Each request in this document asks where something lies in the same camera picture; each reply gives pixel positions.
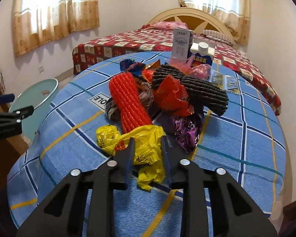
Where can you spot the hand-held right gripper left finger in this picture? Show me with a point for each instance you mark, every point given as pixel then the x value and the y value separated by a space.
pixel 127 164

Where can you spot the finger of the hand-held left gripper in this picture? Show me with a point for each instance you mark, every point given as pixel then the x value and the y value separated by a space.
pixel 19 112
pixel 3 98

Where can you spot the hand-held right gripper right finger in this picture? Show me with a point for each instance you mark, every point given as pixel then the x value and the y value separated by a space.
pixel 171 164

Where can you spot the teal round bin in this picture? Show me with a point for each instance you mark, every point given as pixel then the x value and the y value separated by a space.
pixel 37 96

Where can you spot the yellow plastic bag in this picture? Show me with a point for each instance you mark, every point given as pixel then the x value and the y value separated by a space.
pixel 148 138

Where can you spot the red plastic bag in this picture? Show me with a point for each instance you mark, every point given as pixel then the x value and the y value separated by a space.
pixel 170 96

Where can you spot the purple foil wrapper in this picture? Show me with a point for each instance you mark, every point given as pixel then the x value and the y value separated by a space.
pixel 185 130

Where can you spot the grey crumpled cloth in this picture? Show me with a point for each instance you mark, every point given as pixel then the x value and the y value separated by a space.
pixel 113 111

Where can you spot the blue plaid blanket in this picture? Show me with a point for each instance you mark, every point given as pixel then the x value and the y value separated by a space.
pixel 76 118

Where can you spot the orange foam net sleeve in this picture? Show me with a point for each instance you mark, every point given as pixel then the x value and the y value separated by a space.
pixel 128 103

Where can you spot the black woven mat roll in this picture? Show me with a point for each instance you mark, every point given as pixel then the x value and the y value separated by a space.
pixel 199 88

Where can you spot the pink plastic bag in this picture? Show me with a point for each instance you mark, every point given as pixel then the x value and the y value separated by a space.
pixel 199 71

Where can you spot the shiny foil packet strip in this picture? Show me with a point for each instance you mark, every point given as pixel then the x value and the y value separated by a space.
pixel 224 82

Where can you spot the blue and orange foil wrapper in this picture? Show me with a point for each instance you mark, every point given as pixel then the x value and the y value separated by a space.
pixel 133 66

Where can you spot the wide beige curtain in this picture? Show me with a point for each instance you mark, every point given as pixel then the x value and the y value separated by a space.
pixel 54 12

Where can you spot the blue carton with white cap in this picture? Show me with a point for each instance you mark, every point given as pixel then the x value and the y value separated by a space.
pixel 202 51

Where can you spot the tall white paper box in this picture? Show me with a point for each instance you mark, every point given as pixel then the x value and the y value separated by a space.
pixel 181 42

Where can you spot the red patterned bedspread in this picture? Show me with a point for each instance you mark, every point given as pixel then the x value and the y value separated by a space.
pixel 138 39

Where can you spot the striped pillow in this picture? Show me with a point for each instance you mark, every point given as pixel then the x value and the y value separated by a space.
pixel 218 36

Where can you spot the pink pillow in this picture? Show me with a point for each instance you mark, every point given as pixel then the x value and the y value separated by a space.
pixel 167 25

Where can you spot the cream wooden bed headboard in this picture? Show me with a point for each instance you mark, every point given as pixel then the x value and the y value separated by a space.
pixel 187 12

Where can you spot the narrow beige curtain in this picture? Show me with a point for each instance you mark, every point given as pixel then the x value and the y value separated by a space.
pixel 222 5

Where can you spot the white wall outlet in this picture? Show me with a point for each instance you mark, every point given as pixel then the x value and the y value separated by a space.
pixel 41 69

